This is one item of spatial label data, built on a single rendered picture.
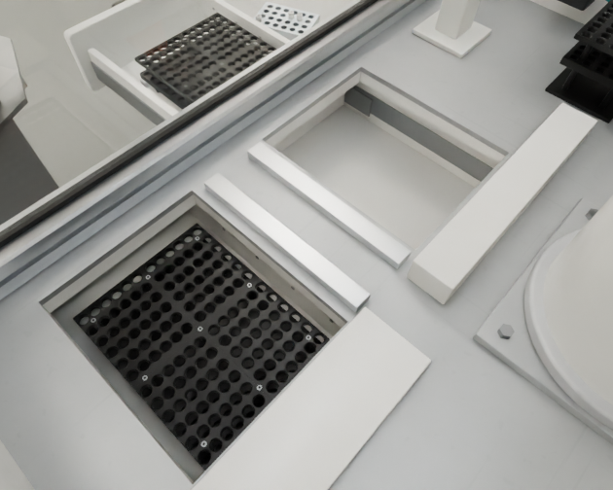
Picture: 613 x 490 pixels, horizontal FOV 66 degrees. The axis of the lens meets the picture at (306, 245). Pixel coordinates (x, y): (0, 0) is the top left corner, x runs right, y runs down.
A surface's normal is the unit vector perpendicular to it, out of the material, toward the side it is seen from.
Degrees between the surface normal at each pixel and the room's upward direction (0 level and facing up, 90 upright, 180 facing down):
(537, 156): 0
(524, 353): 0
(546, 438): 0
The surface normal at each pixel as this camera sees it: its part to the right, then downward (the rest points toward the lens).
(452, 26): -0.68, 0.62
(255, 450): 0.01, -0.53
